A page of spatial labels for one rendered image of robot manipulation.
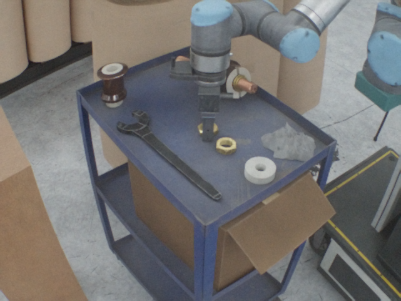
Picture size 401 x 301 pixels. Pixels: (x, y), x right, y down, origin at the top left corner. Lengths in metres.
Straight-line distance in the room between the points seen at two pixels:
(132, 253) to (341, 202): 0.90
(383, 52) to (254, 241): 0.57
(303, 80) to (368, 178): 0.68
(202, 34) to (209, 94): 0.15
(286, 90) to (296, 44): 1.41
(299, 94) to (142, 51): 1.06
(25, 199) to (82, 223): 1.03
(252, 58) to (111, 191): 0.82
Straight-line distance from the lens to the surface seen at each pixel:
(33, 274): 1.32
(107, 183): 1.53
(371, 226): 1.75
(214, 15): 0.91
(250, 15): 0.98
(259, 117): 1.19
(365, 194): 1.87
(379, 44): 1.04
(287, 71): 2.23
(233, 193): 0.97
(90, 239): 2.03
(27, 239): 1.20
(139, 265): 1.75
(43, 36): 3.08
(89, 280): 1.89
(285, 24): 0.91
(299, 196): 1.09
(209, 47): 0.95
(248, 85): 1.16
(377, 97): 1.29
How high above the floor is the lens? 1.57
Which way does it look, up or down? 40 degrees down
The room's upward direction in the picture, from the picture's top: 2 degrees clockwise
